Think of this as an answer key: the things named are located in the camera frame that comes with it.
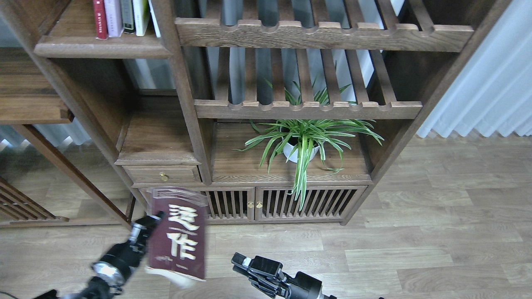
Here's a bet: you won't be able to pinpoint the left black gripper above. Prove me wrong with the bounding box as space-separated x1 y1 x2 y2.
92 211 165 287

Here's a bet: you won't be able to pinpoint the thin white upright book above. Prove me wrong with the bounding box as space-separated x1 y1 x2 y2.
148 0 161 38

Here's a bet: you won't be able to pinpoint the wooden side table left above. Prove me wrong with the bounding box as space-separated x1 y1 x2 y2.
0 47 135 228

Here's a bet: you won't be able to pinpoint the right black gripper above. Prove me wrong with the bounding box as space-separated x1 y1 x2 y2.
231 253 337 299

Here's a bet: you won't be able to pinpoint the white green upright book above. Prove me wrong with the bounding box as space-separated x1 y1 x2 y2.
132 0 150 37

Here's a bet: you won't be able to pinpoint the dark wooden bookshelf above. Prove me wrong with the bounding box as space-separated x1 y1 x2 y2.
1 0 511 225

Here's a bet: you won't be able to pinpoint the red book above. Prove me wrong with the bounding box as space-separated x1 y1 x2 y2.
92 0 108 40

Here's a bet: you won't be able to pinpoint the green spider plant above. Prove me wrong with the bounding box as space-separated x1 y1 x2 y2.
236 62 385 211

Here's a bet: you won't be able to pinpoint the white plant pot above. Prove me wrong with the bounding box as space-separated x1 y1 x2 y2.
283 137 320 163

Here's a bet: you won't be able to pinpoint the white pleated curtain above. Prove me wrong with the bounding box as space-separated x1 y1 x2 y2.
417 0 532 138

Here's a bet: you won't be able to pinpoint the dark green upright book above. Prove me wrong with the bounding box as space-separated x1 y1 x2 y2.
120 0 135 34

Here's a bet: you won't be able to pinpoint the pale lavender white book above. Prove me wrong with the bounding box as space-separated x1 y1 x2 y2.
104 0 124 37

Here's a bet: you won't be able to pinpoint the dark maroon book white characters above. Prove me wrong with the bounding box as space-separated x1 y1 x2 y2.
145 186 209 288

